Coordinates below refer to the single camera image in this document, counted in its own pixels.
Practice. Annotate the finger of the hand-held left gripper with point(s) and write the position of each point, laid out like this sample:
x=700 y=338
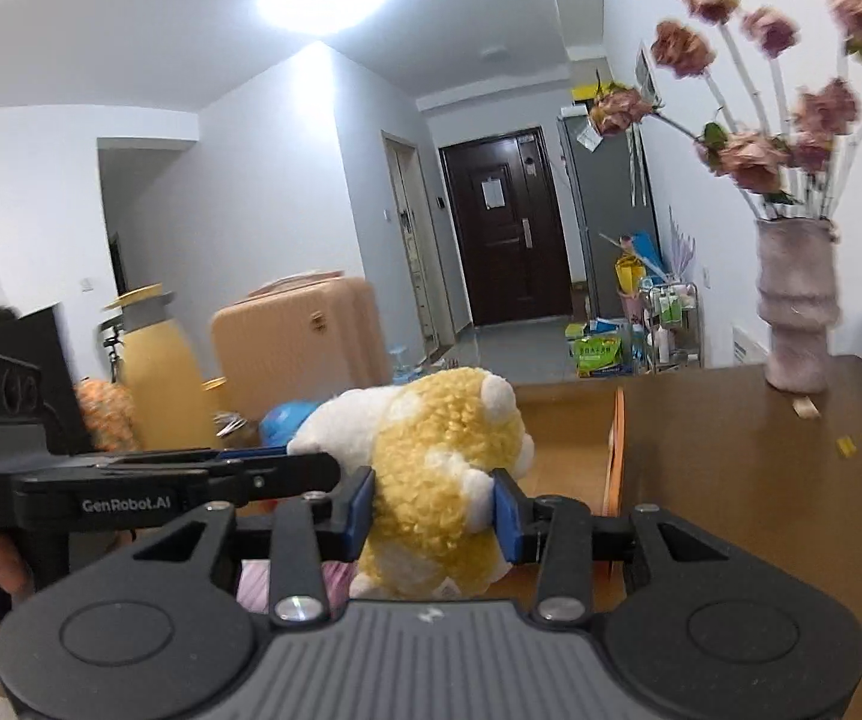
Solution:
x=255 y=453
x=296 y=474

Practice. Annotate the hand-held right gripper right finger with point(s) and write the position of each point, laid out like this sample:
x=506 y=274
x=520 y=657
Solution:
x=507 y=525

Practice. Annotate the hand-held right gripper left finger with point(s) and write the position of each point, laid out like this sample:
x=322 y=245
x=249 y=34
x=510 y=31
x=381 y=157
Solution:
x=362 y=514

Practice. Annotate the yellow white plush toy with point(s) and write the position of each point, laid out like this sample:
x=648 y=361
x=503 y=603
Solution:
x=431 y=457

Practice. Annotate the red cardboard box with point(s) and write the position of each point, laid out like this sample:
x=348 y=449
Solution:
x=573 y=450

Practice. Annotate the person's left hand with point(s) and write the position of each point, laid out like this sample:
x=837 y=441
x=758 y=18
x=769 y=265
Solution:
x=3 y=570

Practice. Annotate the blue wipes packet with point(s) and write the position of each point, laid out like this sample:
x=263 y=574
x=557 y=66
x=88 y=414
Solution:
x=285 y=424

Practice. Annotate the orange fuzzy item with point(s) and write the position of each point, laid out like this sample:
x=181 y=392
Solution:
x=104 y=412

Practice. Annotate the peach ribbed suitcase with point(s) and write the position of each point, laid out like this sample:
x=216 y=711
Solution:
x=288 y=360

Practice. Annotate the yellow thermos jug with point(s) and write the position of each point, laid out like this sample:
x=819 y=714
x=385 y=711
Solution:
x=161 y=382

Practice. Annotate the pink cloth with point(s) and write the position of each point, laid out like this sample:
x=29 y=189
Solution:
x=258 y=589

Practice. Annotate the clear water bottles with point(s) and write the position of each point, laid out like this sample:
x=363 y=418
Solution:
x=403 y=364

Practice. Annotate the green bag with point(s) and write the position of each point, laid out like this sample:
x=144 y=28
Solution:
x=597 y=356

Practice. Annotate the metal rolling cart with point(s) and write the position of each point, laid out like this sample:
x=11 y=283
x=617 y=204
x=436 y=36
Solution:
x=672 y=326

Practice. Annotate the yellow paper bag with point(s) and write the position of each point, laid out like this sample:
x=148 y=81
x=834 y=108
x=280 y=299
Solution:
x=630 y=276

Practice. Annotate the dark brown entrance door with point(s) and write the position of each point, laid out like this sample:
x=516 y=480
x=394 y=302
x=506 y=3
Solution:
x=506 y=232

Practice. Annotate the blue board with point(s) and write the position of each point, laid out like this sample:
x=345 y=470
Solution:
x=642 y=249

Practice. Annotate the small beige piece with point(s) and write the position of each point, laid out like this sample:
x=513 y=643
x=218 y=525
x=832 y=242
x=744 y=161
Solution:
x=805 y=407

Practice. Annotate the purple decorative sprigs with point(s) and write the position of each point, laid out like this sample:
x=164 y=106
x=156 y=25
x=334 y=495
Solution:
x=682 y=247

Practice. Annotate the grey refrigerator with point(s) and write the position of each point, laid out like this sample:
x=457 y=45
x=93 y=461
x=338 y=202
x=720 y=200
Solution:
x=611 y=187

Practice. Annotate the pink ribbed vase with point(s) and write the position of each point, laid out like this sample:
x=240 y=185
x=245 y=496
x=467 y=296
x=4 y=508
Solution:
x=795 y=315

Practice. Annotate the clear plastic bag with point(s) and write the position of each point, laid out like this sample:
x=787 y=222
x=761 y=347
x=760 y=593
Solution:
x=588 y=135

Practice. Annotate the yellow box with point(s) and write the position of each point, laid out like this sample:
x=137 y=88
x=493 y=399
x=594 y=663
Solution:
x=592 y=91

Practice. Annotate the dried pink rose bouquet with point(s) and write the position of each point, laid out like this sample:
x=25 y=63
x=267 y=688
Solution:
x=757 y=154

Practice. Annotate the interior door frame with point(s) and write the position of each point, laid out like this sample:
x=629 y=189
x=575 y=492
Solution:
x=408 y=240

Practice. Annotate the white wall heater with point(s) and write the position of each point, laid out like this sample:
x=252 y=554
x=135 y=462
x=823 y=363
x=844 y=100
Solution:
x=748 y=345

